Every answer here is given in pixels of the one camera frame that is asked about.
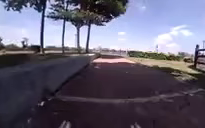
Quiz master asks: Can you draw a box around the red paved path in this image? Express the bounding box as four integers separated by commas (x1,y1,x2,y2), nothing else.
25,54,205,128

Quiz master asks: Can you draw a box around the tall tree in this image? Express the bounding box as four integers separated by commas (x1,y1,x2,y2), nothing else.
69,9,86,54
0,0,50,55
73,0,129,54
47,0,74,54

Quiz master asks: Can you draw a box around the green hedge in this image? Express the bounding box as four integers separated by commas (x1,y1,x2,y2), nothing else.
127,50,185,62

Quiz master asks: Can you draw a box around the grass beside hedge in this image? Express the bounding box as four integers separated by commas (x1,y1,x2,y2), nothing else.
126,56,205,92

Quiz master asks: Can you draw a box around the robot's own part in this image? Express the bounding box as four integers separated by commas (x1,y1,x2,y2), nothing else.
130,122,142,128
59,120,72,128

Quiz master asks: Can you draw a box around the dark wooden gate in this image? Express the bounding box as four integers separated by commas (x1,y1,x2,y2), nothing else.
193,40,205,76

